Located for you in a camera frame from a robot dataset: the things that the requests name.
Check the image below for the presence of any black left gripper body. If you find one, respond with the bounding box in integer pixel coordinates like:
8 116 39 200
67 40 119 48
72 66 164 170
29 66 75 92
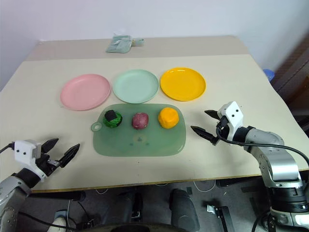
35 152 60 177

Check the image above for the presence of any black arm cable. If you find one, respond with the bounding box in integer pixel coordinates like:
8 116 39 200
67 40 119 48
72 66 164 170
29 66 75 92
0 142 15 154
215 123 309 169

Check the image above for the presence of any translucent green cutting board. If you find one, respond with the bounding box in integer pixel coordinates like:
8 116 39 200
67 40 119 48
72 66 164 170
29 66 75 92
90 103 187 158

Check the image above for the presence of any green and black toy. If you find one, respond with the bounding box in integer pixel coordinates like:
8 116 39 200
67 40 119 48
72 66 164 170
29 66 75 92
103 109 123 129

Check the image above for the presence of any pink plate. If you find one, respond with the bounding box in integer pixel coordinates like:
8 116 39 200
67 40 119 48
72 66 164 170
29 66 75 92
60 73 112 112

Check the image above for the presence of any white cable under table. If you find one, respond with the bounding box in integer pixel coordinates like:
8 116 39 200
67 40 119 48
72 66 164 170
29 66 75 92
192 179 217 193

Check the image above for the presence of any dark brown wooden furniture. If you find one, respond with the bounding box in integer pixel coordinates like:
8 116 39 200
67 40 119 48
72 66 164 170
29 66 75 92
272 30 309 126

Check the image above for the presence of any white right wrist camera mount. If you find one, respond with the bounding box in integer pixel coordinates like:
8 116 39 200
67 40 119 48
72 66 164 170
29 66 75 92
217 101 243 141

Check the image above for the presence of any yellow plate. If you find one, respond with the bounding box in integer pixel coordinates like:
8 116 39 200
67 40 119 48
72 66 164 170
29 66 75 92
159 67 207 102

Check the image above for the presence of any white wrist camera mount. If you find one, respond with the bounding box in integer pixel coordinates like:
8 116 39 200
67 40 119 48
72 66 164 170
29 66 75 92
14 139 46 182
217 101 243 141

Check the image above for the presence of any black table frame bar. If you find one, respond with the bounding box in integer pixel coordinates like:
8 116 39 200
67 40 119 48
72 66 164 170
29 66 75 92
30 190 86 202
215 176 265 189

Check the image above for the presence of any orange toy fruit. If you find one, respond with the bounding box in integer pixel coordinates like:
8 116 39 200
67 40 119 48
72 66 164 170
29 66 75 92
157 107 180 130

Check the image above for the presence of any blue round container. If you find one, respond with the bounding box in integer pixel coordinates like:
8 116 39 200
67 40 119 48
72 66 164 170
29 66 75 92
262 68 275 82

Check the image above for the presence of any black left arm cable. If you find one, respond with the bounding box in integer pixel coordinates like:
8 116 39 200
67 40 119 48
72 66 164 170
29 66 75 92
0 142 15 154

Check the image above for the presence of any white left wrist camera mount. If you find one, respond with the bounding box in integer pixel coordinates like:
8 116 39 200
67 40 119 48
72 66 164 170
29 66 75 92
14 139 46 182

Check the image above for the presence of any light green plate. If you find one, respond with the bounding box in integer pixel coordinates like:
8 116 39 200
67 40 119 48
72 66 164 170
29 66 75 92
112 69 160 104

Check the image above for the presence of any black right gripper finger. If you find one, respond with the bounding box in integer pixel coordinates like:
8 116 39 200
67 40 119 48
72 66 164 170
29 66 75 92
204 109 221 119
190 125 220 146

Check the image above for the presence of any purple-red toy fruit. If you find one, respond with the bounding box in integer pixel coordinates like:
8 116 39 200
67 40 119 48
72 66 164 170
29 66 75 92
131 112 150 131

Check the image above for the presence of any white shoe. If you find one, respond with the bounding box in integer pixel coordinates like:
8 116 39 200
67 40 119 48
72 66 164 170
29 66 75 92
49 209 69 232

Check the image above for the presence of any dark rounded shape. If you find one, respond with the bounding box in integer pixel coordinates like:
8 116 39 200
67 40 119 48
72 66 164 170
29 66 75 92
169 188 201 232

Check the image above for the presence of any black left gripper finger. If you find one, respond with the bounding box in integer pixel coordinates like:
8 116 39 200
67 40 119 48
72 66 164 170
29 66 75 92
58 144 81 169
41 138 59 154

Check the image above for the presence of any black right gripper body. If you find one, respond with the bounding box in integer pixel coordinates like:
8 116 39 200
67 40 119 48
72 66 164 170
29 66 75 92
215 116 230 140

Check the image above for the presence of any clear bag of teal items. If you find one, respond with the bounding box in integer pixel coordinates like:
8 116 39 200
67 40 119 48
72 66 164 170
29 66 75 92
105 34 133 55

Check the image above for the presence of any black metal bracket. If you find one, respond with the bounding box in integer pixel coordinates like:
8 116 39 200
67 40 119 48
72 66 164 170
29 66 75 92
206 204 237 232

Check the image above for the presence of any dark curved base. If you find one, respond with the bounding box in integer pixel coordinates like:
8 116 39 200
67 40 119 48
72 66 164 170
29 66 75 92
78 222 185 232

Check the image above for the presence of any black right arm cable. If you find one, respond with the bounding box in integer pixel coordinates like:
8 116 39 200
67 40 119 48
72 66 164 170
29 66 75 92
215 123 309 169

